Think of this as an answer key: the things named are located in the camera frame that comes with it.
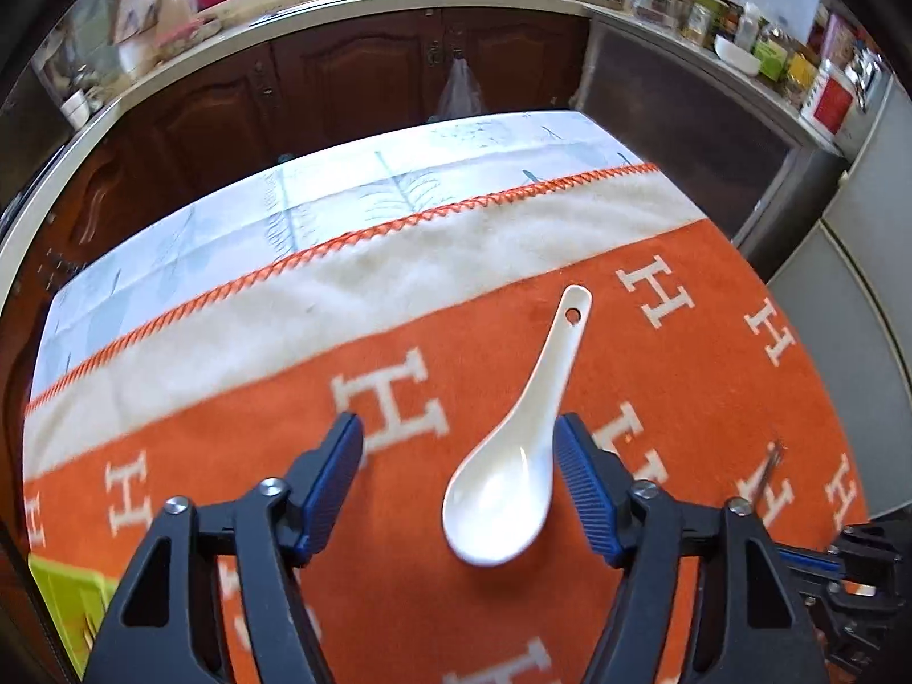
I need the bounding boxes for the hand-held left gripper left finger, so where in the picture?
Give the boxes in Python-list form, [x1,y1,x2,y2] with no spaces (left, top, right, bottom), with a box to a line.
[82,412,366,684]

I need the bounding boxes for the orange lettered blanket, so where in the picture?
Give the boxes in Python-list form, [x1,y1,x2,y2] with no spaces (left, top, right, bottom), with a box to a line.
[21,164,874,684]

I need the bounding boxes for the white bowl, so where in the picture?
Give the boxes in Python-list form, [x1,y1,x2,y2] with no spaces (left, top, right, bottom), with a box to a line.
[714,35,763,78]

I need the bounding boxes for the pink plate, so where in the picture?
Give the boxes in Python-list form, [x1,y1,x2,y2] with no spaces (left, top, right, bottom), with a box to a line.
[157,14,222,62]

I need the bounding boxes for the dark wooden kitchen cabinets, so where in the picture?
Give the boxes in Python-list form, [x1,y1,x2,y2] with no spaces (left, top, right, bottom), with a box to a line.
[0,3,592,514]

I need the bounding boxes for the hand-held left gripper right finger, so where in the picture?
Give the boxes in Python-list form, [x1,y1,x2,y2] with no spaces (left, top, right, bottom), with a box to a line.
[554,413,831,684]

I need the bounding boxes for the row of spice jars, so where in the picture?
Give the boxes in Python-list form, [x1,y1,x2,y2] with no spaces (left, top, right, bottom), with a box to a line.
[680,0,885,136]

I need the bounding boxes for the stainless steel cabinet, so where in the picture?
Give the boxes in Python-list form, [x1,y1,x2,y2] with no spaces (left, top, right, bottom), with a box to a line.
[570,18,849,279]

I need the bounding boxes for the white ceramic spoon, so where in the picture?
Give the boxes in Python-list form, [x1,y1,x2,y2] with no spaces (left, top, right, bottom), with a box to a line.
[442,283,594,567]

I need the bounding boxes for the red and white box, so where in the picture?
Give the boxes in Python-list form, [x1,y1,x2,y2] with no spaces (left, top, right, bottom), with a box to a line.
[801,60,866,136]

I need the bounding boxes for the grey refrigerator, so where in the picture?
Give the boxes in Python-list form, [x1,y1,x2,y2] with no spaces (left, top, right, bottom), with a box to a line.
[766,78,912,521]

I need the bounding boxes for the hanging plastic bag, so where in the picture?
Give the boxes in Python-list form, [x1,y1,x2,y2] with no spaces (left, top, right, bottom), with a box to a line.
[434,57,489,119]

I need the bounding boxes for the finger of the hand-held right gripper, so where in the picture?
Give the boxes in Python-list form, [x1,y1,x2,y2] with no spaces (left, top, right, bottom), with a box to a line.
[801,580,912,681]
[773,522,912,585]

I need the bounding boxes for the pale patterned tablecloth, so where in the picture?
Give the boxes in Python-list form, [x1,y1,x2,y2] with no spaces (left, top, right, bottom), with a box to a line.
[35,110,660,400]

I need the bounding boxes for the green plastic utensil tray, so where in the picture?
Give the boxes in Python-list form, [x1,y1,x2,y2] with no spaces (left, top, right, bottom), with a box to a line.
[27,556,121,667]

